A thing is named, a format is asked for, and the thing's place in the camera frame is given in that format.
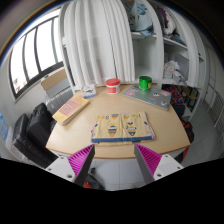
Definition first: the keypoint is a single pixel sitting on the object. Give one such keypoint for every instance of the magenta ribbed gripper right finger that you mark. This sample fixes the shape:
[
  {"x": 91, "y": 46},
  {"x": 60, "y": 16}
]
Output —
[{"x": 148, "y": 161}]

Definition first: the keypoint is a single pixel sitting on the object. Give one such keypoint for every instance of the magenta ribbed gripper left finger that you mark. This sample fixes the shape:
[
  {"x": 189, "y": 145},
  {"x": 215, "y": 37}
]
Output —
[{"x": 80, "y": 163}]

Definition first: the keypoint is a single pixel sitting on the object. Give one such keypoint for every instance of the yellow patterned folded towel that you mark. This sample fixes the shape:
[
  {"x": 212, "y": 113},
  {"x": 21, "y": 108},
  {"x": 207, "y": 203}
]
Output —
[{"x": 124, "y": 128}]

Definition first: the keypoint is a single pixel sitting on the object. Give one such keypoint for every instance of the black office chair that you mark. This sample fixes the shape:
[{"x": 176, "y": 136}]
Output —
[{"x": 31, "y": 134}]

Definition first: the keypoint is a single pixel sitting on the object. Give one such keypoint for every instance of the yellow and pink book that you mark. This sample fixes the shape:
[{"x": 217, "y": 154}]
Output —
[{"x": 70, "y": 109}]

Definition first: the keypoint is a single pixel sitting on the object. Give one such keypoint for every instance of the grey laptop with stickers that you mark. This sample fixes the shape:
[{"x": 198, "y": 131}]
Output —
[{"x": 155, "y": 96}]

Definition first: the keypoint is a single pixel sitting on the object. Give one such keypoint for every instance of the colourful patterned bag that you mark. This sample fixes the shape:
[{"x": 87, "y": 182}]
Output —
[{"x": 176, "y": 97}]

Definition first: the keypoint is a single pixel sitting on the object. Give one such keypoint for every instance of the small white picture card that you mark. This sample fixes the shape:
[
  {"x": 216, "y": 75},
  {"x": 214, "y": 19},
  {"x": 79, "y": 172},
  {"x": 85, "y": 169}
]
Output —
[{"x": 88, "y": 91}]

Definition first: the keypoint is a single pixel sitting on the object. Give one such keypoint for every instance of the grey ribbed suitcase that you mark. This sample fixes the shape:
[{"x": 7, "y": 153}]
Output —
[{"x": 54, "y": 103}]

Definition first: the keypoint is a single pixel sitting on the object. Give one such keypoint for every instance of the green cylindrical container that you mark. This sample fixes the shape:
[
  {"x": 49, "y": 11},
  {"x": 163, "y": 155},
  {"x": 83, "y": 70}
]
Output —
[{"x": 145, "y": 83}]

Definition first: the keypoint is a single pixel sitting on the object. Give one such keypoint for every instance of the white jar red lid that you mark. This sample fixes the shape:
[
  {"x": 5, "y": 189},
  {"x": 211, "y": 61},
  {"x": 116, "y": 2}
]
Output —
[{"x": 113, "y": 85}]

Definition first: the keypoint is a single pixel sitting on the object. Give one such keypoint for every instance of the cardboard box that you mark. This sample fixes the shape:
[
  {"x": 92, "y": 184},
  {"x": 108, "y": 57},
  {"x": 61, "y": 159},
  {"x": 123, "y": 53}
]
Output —
[{"x": 55, "y": 82}]

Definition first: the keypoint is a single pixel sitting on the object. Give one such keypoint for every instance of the white shelving unit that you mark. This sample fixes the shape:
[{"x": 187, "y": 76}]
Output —
[{"x": 164, "y": 45}]

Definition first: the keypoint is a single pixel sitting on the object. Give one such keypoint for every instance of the black framed window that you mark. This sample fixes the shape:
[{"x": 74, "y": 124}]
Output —
[{"x": 35, "y": 55}]

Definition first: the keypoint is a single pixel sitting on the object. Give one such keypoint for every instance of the white curtain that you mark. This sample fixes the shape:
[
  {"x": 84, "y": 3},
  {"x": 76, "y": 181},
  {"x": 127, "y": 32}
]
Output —
[{"x": 95, "y": 41}]

